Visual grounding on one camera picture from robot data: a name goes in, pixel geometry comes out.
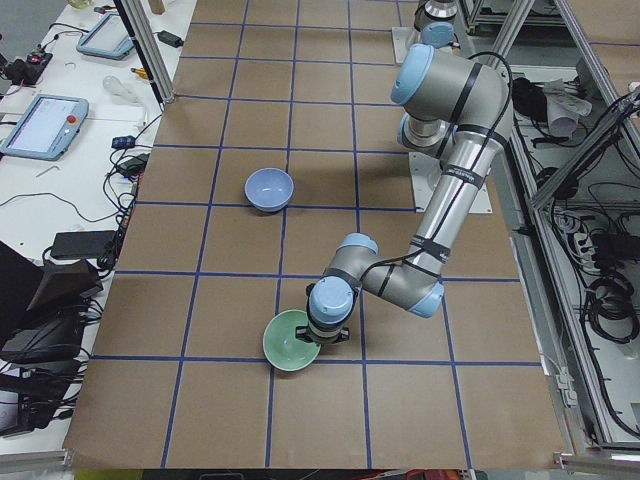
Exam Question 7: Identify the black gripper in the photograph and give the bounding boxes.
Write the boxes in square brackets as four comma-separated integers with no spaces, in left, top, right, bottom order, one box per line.
[295,324,350,345]

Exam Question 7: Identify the green ceramic bowl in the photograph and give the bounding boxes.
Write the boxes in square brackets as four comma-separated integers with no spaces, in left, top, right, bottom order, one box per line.
[262,309,320,372]

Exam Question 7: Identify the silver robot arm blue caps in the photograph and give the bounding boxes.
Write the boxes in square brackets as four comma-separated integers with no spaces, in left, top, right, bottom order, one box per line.
[295,43,513,345]

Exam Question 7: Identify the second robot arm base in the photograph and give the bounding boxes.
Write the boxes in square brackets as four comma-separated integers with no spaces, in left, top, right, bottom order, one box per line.
[407,0,458,49]

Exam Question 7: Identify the blue ceramic bowl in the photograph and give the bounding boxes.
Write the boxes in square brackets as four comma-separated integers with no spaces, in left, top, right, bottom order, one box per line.
[244,168,295,213]

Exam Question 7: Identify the black power adapter brick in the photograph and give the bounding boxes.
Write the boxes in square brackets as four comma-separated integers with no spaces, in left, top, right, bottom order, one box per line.
[50,230,116,260]

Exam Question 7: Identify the white power strip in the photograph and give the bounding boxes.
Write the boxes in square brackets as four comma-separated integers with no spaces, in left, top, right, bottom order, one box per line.
[561,211,600,275]

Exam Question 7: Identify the small blue usb device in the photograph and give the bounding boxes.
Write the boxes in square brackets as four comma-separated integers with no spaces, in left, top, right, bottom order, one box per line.
[111,135,136,150]

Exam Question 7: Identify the black monitor stand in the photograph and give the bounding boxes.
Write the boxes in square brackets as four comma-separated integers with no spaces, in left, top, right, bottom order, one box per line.
[0,240,105,439]

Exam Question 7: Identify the black cloth bundle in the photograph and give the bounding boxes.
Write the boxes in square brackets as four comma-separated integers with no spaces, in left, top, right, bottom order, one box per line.
[512,78,548,122]

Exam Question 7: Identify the silver hex key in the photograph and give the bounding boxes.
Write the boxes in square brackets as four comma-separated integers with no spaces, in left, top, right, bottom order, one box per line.
[35,165,61,178]

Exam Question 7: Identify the crumpled white paper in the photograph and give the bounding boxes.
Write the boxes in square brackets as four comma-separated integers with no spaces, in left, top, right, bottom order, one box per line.
[542,79,592,139]

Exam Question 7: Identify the clear plastic bottle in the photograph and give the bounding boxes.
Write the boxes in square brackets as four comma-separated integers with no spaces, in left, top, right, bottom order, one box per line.
[102,75,140,103]

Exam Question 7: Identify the small black power adapter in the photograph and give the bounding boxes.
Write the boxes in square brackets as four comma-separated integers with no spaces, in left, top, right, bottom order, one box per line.
[156,30,184,48]

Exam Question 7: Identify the near blue teach pendant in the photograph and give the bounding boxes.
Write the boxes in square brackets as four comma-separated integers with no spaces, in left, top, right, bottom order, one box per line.
[1,94,89,161]

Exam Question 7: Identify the blue teach pendant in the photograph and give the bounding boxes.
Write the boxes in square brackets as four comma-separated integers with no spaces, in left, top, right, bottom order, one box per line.
[76,11,134,60]
[1,94,89,161]

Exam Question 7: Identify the far blue teach pendant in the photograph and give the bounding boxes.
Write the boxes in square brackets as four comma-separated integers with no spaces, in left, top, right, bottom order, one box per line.
[76,11,134,60]

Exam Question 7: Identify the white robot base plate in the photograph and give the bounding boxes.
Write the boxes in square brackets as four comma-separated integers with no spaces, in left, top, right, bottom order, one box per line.
[408,152,493,214]

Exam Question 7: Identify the aluminium frame post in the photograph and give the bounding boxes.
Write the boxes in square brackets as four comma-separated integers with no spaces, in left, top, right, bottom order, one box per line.
[114,0,175,105]

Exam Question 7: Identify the aluminium diagonal frame strut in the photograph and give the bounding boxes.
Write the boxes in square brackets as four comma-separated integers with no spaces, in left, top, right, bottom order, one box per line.
[529,87,639,210]

